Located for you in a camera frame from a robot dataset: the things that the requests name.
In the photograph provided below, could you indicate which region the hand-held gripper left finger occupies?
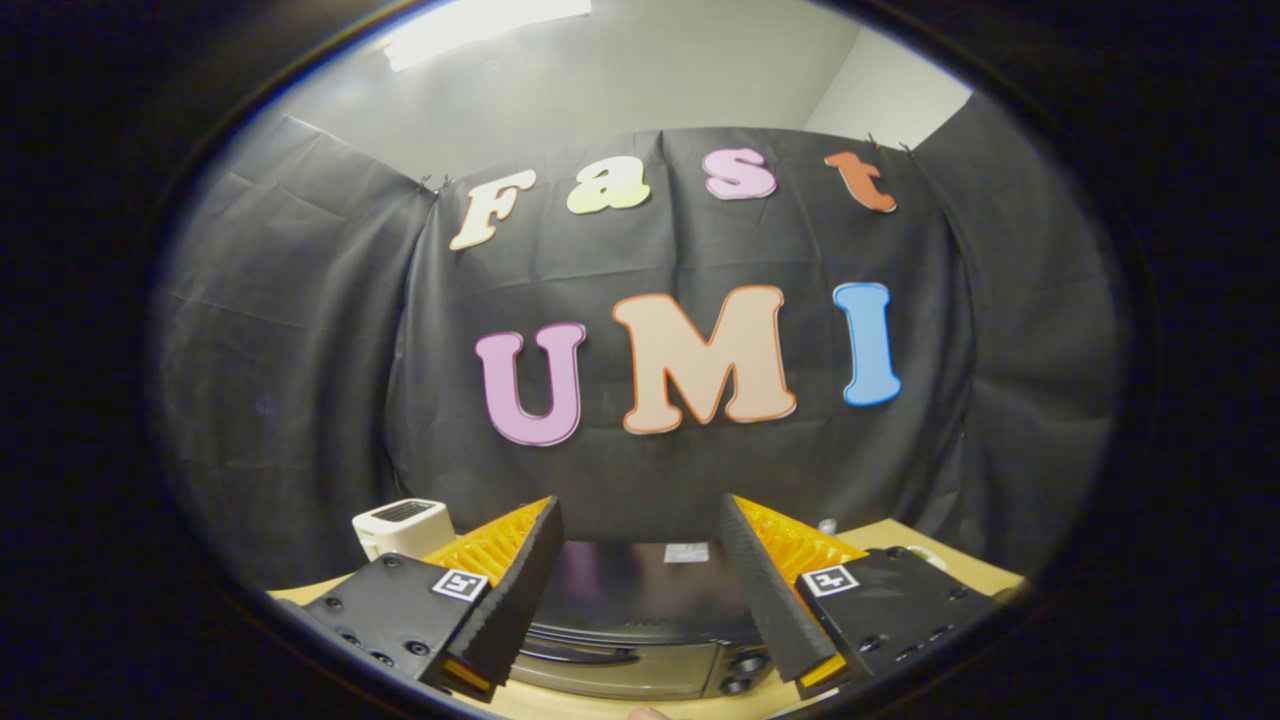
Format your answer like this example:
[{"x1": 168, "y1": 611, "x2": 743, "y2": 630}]
[{"x1": 278, "y1": 495, "x2": 565, "y2": 704}]

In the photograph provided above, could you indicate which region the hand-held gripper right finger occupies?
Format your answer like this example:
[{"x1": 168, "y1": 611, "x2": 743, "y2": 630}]
[{"x1": 718, "y1": 493, "x2": 999, "y2": 701}]

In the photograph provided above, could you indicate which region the silver black toaster oven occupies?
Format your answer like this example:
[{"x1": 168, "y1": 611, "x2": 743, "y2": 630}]
[{"x1": 507, "y1": 540, "x2": 776, "y2": 701}]

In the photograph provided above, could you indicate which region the white pop-up toaster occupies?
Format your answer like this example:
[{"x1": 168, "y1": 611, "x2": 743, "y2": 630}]
[{"x1": 352, "y1": 498, "x2": 456, "y2": 562}]

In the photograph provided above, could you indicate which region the black backdrop cloth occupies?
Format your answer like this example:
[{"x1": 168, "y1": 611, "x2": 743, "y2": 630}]
[{"x1": 150, "y1": 92, "x2": 1126, "y2": 591}]

